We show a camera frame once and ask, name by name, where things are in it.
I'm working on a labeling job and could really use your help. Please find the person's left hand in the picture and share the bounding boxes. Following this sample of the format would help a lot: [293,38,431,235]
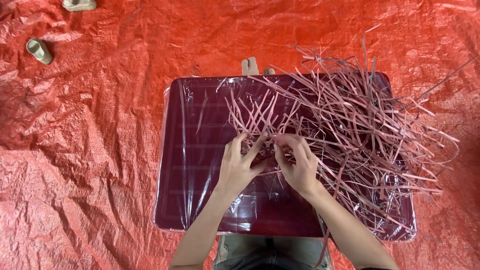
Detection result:
[217,131,271,198]

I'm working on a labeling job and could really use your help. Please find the person's right hand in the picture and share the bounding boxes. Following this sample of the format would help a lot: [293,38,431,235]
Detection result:
[273,134,324,199]

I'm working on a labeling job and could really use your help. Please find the pink woven strip piece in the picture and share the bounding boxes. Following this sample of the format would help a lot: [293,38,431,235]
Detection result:
[224,88,301,177]

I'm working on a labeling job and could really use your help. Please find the dark red plastic-wrapped table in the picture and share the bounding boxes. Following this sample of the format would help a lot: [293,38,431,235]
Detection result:
[153,72,418,242]

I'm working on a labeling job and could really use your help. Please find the pile of pink strips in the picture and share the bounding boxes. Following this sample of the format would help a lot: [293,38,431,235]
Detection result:
[262,23,480,270]

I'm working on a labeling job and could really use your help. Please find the person's grey jeans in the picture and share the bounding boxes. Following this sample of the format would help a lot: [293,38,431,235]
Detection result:
[213,234,334,270]

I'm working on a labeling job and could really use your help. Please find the person's left foot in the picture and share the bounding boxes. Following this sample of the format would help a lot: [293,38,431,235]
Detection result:
[242,57,260,76]

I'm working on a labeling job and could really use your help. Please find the red plastic tarp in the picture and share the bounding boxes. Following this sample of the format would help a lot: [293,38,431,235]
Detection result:
[0,0,480,270]

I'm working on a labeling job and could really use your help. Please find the beige slipper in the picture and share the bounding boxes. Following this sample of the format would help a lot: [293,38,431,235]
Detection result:
[26,37,53,65]
[62,0,97,12]

